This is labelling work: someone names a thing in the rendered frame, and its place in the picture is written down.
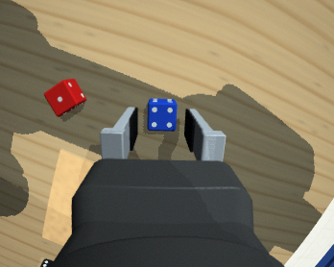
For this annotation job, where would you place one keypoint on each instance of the blue die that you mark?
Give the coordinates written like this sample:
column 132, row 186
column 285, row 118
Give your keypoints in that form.
column 162, row 115

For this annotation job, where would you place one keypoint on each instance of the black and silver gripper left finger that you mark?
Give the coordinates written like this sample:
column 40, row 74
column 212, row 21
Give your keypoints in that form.
column 117, row 142

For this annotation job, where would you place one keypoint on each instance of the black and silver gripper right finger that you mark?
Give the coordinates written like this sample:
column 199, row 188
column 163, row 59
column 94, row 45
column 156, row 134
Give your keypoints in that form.
column 205, row 143

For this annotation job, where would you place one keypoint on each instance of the tan flat mat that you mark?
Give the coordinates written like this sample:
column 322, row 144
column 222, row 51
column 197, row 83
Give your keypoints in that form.
column 70, row 172

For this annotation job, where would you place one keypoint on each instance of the red die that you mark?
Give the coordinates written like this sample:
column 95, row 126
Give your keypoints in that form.
column 64, row 96

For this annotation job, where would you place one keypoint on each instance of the black die with white pips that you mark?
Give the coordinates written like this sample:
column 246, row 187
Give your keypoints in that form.
column 45, row 262

